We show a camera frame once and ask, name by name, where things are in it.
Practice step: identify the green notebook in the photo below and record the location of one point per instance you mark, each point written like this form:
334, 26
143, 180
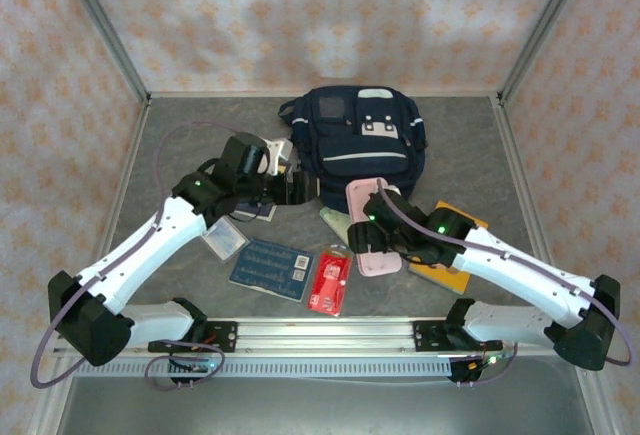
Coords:
334, 222

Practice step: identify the pink pencil case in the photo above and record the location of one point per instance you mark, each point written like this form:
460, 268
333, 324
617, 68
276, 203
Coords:
360, 200

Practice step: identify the navy book with yellow label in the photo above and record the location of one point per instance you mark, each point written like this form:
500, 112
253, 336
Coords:
260, 212

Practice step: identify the yellow picture book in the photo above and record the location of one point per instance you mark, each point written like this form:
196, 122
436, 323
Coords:
462, 215

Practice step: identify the red plastic packet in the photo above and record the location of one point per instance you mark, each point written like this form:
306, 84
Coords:
330, 282

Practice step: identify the clear plastic stationery pouch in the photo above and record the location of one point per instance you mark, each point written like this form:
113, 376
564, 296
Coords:
227, 240

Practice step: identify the navy blue student backpack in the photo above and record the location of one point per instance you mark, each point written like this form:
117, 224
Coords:
360, 140

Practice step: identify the navy booklet with QR codes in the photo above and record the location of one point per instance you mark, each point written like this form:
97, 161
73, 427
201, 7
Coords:
272, 270

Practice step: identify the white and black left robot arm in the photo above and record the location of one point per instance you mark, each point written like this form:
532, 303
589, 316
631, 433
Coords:
145, 250

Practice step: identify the small green circuit board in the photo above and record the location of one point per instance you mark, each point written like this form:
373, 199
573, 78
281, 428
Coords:
492, 360
200, 367

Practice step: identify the grey metal sheet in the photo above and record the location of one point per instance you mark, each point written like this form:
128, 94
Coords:
325, 410

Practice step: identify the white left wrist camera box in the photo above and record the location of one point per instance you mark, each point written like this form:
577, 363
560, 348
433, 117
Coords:
279, 155

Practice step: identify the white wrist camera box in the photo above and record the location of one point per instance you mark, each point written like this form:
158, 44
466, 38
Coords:
279, 155
393, 190

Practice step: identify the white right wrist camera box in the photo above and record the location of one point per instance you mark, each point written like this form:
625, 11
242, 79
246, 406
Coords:
393, 190

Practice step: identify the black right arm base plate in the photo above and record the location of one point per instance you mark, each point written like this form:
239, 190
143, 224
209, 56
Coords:
425, 335

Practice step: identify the aluminium mounting rail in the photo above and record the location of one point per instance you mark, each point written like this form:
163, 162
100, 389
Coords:
325, 335

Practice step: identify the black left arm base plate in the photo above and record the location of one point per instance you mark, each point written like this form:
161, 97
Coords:
227, 335

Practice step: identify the aluminium frame post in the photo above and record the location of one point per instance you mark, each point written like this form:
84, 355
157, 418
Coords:
548, 15
111, 40

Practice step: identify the aluminium frame leg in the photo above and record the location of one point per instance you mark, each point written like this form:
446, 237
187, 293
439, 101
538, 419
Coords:
50, 400
592, 400

